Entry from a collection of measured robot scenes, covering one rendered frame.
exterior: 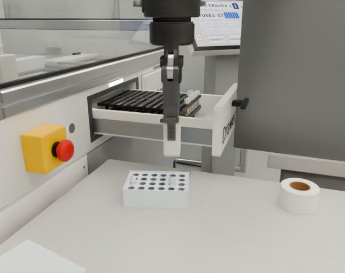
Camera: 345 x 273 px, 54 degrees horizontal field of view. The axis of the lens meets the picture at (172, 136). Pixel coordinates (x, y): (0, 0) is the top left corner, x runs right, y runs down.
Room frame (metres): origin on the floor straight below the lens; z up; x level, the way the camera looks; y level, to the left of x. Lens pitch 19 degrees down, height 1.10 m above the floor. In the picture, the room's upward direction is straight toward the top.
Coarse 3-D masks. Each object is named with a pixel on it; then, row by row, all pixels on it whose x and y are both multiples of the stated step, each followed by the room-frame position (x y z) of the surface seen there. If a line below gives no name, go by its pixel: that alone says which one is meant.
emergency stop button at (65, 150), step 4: (64, 140) 0.56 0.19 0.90; (68, 140) 0.56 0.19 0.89; (60, 144) 0.55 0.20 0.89; (64, 144) 0.55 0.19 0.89; (68, 144) 0.56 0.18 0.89; (72, 144) 0.57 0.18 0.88; (56, 148) 0.56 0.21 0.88; (60, 148) 0.54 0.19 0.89; (64, 148) 0.55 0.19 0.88; (68, 148) 0.55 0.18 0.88; (72, 148) 0.56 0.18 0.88; (56, 152) 0.54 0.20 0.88; (60, 152) 0.54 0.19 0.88; (64, 152) 0.54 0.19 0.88; (68, 152) 0.55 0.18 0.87; (72, 152) 0.56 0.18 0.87; (60, 156) 0.54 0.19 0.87; (64, 156) 0.54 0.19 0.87; (68, 156) 0.55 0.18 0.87; (72, 156) 0.56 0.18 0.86; (60, 160) 0.55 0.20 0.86; (64, 160) 0.55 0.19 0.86; (68, 160) 0.56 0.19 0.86
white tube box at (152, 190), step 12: (144, 180) 0.60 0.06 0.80; (156, 180) 0.60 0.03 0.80; (180, 180) 0.61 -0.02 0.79; (132, 192) 0.56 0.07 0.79; (144, 192) 0.55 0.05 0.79; (156, 192) 0.55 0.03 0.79; (168, 192) 0.55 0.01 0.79; (180, 192) 0.55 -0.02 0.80; (132, 204) 0.56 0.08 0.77; (144, 204) 0.56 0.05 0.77; (156, 204) 0.55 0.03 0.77; (168, 204) 0.55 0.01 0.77; (180, 204) 0.55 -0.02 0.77
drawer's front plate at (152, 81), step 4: (160, 68) 1.22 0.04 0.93; (152, 72) 1.13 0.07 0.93; (156, 72) 1.13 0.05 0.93; (160, 72) 1.17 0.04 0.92; (144, 76) 1.05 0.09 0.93; (148, 76) 1.07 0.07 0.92; (152, 76) 1.10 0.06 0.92; (156, 76) 1.13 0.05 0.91; (160, 76) 1.17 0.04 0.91; (144, 80) 1.05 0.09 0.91; (148, 80) 1.06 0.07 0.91; (152, 80) 1.10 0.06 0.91; (156, 80) 1.13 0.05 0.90; (160, 80) 1.17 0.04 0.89; (144, 84) 1.05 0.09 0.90; (148, 84) 1.06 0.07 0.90; (152, 84) 1.09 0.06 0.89; (156, 84) 1.13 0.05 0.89; (160, 84) 1.17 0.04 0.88; (144, 88) 1.05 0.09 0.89; (148, 88) 1.06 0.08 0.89; (152, 88) 1.09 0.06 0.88; (156, 88) 1.13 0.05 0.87
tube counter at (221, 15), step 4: (216, 12) 1.74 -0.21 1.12; (220, 12) 1.75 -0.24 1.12; (224, 12) 1.76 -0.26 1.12; (228, 12) 1.77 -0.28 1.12; (232, 12) 1.78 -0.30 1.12; (236, 12) 1.79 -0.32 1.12; (240, 12) 1.80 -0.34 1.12; (220, 16) 1.73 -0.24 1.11; (224, 16) 1.74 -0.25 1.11; (228, 16) 1.75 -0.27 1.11; (232, 16) 1.76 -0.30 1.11; (236, 16) 1.77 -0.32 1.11; (240, 16) 1.78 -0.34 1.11
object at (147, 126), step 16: (208, 96) 0.93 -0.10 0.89; (96, 112) 0.77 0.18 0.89; (112, 112) 0.76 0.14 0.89; (128, 112) 0.75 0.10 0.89; (208, 112) 0.93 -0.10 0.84; (96, 128) 0.77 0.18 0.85; (112, 128) 0.76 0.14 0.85; (128, 128) 0.74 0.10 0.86; (144, 128) 0.73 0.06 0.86; (160, 128) 0.72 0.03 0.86; (192, 128) 0.69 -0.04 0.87; (208, 128) 0.69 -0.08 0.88; (192, 144) 0.70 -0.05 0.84; (208, 144) 0.68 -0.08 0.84
